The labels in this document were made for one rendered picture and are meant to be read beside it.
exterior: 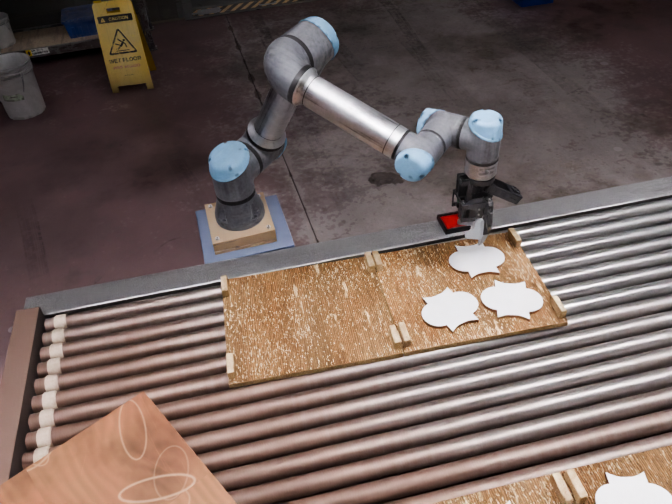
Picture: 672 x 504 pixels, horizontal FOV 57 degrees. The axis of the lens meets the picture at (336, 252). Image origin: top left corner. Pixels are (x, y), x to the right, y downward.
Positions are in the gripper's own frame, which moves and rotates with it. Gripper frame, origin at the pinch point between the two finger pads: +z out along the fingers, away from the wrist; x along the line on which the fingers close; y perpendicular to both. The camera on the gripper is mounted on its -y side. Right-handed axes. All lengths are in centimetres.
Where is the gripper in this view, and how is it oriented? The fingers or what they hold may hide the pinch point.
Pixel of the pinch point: (479, 235)
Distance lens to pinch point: 166.0
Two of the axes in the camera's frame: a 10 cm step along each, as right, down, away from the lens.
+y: -9.8, 1.6, -1.1
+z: 0.5, 7.4, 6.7
